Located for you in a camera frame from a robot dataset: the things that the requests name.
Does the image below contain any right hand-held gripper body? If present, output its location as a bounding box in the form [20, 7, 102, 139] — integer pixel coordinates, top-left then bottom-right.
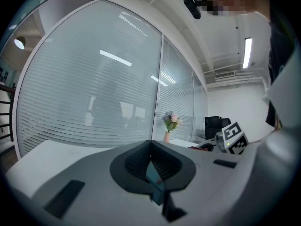
[213, 121, 249, 154]

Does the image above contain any black office chair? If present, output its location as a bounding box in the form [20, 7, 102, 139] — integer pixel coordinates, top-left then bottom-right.
[204, 115, 232, 140]

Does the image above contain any white ceiling air vent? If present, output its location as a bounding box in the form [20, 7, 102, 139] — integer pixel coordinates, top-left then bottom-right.
[214, 71, 236, 80]

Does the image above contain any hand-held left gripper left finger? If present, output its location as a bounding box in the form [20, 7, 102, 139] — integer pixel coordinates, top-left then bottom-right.
[30, 140, 165, 226]

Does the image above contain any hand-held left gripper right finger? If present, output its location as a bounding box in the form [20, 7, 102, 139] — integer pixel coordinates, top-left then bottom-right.
[150, 140, 259, 226]

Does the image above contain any black metal railing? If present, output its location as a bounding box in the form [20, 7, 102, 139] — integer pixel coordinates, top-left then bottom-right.
[0, 83, 15, 143]

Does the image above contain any person's black printed t-shirt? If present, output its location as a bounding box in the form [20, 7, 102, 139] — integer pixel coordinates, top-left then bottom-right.
[265, 3, 297, 127]

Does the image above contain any long ceiling light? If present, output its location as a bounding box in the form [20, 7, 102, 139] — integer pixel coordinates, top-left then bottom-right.
[242, 38, 253, 69]

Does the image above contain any black head-mounted camera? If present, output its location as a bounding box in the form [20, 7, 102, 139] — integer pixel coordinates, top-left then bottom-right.
[183, 0, 202, 20]

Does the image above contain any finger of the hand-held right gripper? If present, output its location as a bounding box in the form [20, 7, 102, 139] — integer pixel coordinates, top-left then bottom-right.
[195, 141, 216, 153]

